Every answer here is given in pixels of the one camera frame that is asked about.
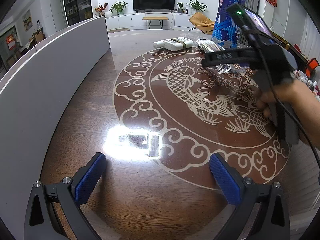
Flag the person's right hand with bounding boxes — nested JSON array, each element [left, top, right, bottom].
[[255, 81, 314, 133]]

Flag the blue patterned tall bottle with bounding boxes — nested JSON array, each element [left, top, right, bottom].
[[211, 0, 248, 49]]

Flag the wooden stool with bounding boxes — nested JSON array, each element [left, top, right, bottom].
[[142, 16, 169, 30]]

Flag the grey padded chair back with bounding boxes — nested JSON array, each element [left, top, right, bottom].
[[35, 14, 112, 55], [0, 46, 112, 240]]

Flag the white bottle with dark band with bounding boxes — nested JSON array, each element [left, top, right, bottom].
[[153, 37, 193, 52]]

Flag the black cable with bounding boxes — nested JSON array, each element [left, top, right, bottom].
[[241, 25, 320, 160]]

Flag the small clear packet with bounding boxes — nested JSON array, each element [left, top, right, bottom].
[[217, 64, 253, 75]]

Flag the green potted plant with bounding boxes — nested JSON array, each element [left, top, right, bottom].
[[110, 1, 128, 15]]

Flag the glass display cabinet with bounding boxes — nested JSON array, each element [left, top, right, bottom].
[[62, 0, 92, 27]]

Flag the pile of assorted household goods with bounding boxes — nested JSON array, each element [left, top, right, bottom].
[[291, 62, 320, 98]]

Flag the red flowers in white vase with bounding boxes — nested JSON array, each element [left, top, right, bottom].
[[94, 2, 113, 18]]

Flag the black flat television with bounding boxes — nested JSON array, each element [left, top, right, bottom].
[[132, 0, 175, 12]]

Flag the red window sign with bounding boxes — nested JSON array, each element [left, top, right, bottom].
[[5, 34, 16, 50]]

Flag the large leafy potted plant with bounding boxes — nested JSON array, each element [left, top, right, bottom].
[[187, 0, 208, 13]]

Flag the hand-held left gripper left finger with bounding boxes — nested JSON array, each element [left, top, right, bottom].
[[24, 152, 107, 240]]

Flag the orange and black box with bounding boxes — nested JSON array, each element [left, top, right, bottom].
[[305, 58, 320, 79]]

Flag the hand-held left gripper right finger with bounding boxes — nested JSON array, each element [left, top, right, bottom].
[[209, 152, 292, 240]]

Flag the yellow lounge chair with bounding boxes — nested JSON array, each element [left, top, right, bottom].
[[189, 12, 216, 35]]

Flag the white television cabinet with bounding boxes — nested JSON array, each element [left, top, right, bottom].
[[105, 12, 200, 32]]

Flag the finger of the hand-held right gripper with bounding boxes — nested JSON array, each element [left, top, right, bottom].
[[202, 49, 255, 68]]

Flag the framed wall painting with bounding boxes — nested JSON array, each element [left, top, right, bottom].
[[22, 9, 33, 32]]

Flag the person's right forearm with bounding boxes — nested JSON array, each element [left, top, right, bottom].
[[300, 90, 320, 153]]

